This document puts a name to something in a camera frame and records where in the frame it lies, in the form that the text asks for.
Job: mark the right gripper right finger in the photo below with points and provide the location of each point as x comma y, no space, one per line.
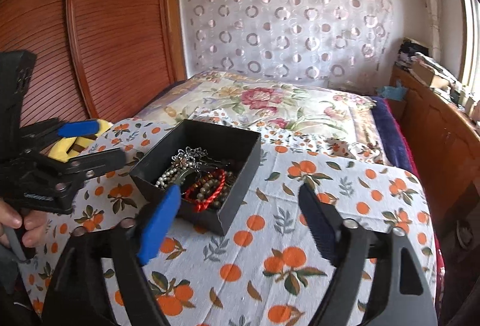
399,293

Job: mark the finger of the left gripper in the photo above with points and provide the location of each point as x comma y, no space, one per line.
90,162
47,132

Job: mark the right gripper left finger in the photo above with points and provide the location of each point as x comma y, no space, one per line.
77,294

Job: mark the black jewelry box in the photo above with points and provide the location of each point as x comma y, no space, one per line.
213,165

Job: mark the person's left hand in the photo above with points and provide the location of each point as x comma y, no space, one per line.
34,222

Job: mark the yellow plush toy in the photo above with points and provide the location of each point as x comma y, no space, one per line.
75,147

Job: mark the orange print white blanket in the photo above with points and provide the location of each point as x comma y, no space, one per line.
266,269

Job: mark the dark blue blanket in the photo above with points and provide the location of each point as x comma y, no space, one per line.
394,143

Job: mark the wooden sideboard cabinet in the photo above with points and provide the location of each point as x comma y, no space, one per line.
445,149

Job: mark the teal cloth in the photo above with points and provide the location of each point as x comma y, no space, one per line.
396,92

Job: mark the stack of books and papers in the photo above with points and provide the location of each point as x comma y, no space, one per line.
414,58

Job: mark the circle pattern sheer curtain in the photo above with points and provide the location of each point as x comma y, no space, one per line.
330,43

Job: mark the window frame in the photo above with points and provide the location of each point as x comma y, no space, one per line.
469,71

